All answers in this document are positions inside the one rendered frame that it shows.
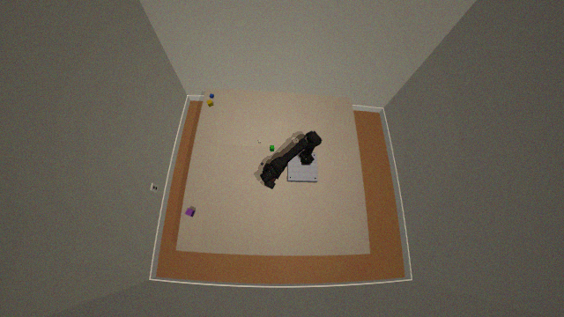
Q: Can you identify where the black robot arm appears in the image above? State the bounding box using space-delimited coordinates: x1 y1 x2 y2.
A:
260 131 322 183

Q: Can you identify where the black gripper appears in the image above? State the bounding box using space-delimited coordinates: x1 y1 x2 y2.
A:
264 175 280 189

